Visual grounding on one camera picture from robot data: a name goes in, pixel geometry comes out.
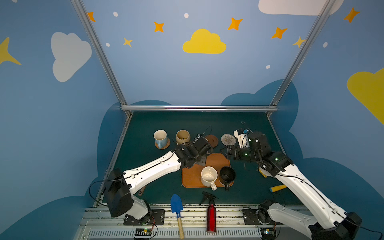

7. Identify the multicolour woven coaster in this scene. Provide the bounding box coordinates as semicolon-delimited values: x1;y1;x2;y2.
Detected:
221;134;237;146

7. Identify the dark wooden coaster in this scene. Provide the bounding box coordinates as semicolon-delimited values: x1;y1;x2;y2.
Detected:
205;135;219;148
177;142;193;147

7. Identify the beige ceramic mug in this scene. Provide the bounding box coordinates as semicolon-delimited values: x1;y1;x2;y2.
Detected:
176;130;191;144

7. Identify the light blue mug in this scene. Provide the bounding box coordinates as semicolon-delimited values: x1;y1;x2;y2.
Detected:
154;130;167;140

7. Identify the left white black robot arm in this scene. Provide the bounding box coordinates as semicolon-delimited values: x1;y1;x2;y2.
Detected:
103;137;214;221

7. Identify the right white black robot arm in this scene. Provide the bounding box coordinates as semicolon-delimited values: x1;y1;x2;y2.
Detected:
221;131;362;240

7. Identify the woven rattan coaster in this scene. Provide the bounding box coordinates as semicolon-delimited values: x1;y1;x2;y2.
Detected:
155;138;171;150

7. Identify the black mug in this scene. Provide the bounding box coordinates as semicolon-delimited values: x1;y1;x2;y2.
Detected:
219;166;236;191

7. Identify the orange wooden tray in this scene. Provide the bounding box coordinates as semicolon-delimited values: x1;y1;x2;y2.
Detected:
182;153;231;189

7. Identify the white work glove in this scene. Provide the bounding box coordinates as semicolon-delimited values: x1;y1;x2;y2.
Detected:
259;168;271;178

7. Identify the white speckled mug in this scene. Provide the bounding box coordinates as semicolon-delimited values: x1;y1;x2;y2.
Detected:
201;167;218;191

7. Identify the yellow hand shovel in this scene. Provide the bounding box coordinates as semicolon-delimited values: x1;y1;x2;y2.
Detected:
269;185;287;193

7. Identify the blue garden trowel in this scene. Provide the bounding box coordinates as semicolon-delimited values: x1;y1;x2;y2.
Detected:
171;194;185;240

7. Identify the red spray bottle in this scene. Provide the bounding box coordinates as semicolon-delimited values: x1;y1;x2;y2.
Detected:
199;192;217;234

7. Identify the brown slotted scoop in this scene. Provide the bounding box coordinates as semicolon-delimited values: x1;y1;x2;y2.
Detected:
138;186;146;197

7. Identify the right controller board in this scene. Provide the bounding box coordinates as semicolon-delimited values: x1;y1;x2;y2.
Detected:
261;228;277;240

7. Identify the controller board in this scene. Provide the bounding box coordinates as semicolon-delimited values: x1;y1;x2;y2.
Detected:
261;228;277;240
133;228;153;240

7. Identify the left controller board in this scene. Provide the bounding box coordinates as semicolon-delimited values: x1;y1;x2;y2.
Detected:
133;228;153;240

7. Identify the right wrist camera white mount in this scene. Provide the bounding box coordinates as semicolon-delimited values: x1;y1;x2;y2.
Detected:
234;129;250;148

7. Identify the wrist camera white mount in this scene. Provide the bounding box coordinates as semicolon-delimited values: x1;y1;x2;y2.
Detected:
234;129;250;148
193;134;203;143

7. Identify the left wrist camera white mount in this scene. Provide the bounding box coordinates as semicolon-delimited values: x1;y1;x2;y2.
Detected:
193;134;203;143

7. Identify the aluminium frame right post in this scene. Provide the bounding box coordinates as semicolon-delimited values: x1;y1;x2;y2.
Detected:
266;0;336;119

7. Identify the aluminium frame post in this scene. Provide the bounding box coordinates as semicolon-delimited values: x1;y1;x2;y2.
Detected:
266;0;336;119
71;0;127;107

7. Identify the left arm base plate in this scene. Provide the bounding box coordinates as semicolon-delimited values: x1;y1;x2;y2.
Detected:
123;210;165;226

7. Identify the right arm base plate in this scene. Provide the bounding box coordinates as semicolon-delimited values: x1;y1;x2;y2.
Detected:
242;207;282;225

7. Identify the aluminium frame back bar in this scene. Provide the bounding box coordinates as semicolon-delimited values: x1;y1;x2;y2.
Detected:
121;105;278;112

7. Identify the aluminium frame left post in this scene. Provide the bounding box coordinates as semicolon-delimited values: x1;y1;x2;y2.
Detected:
71;0;127;107

